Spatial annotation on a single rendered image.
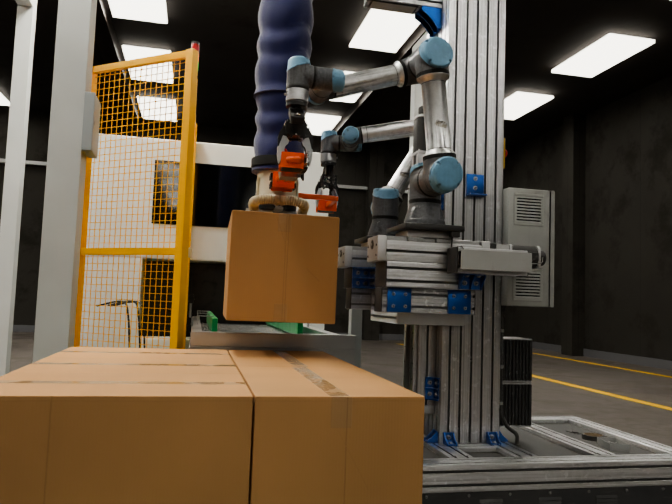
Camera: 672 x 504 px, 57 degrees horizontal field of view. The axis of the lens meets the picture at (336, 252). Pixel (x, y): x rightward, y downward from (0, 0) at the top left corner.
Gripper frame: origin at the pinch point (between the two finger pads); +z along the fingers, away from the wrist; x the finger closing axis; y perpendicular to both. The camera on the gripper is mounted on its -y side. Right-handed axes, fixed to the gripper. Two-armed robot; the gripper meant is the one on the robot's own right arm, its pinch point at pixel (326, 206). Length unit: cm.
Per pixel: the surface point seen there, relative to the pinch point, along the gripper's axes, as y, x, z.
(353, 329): -35, 22, 60
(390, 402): 148, -8, 65
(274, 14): 39, -30, -73
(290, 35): 40, -23, -64
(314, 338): 22, -7, 60
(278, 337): 23, -23, 60
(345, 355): 22, 7, 68
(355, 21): -400, 94, -271
